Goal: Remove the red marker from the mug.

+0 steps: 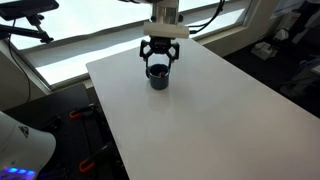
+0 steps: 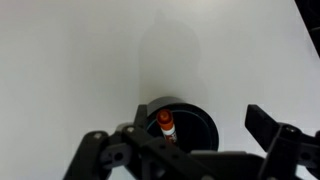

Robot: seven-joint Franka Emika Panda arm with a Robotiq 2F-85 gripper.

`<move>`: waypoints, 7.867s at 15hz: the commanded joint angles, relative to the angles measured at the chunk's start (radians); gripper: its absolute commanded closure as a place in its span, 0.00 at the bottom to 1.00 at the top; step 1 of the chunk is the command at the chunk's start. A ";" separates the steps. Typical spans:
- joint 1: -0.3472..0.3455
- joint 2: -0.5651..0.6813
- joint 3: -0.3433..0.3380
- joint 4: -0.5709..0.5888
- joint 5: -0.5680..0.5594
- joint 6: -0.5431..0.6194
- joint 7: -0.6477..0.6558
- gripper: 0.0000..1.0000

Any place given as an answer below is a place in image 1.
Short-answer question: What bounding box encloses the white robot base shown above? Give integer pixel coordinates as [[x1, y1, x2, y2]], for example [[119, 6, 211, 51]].
[[0, 110, 57, 180]]

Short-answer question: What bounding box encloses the dark blue ceramic mug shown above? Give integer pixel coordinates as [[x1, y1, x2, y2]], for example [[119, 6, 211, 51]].
[[145, 63, 171, 91]]

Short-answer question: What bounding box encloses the black robot stand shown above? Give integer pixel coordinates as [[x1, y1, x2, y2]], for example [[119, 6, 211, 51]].
[[2, 83, 130, 180]]

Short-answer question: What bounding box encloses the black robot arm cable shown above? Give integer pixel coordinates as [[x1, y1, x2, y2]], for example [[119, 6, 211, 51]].
[[185, 0, 226, 35]]

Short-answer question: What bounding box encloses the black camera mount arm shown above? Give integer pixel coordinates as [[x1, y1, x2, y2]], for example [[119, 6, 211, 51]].
[[0, 13, 55, 45]]

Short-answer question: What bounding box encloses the black exterior camera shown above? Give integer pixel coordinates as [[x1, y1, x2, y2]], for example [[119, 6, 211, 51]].
[[0, 0, 60, 22]]

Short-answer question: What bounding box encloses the grey blue floor item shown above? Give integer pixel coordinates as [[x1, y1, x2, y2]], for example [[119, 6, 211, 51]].
[[279, 57, 320, 98]]

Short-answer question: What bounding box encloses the grey window frame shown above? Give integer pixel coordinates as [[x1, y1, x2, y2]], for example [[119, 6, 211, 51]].
[[6, 0, 262, 91]]

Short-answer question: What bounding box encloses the black camera cable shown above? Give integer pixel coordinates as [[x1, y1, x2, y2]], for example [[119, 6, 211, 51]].
[[7, 19, 32, 103]]

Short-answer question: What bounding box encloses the orange black clamp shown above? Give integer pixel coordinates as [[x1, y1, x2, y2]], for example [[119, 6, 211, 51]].
[[78, 142, 116, 174], [68, 104, 98, 121]]

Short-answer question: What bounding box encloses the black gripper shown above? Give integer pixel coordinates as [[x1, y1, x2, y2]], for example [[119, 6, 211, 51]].
[[139, 35, 181, 71]]

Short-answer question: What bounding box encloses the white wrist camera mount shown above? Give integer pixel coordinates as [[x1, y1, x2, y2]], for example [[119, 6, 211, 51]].
[[143, 21, 191, 40]]

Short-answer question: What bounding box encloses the white floor device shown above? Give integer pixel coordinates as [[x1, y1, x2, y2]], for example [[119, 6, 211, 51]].
[[250, 40, 280, 61]]

